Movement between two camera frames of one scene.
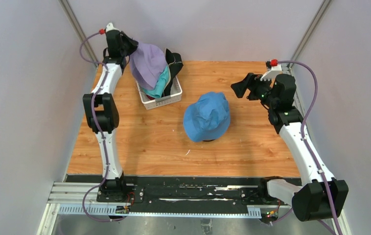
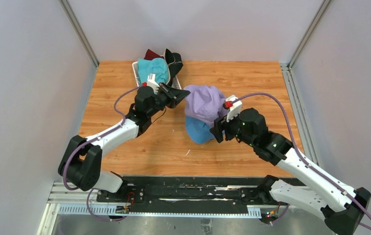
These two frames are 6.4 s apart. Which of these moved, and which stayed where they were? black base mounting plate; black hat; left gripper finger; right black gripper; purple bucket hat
Moved: purple bucket hat; left gripper finger; right black gripper
Stayed: black hat; black base mounting plate
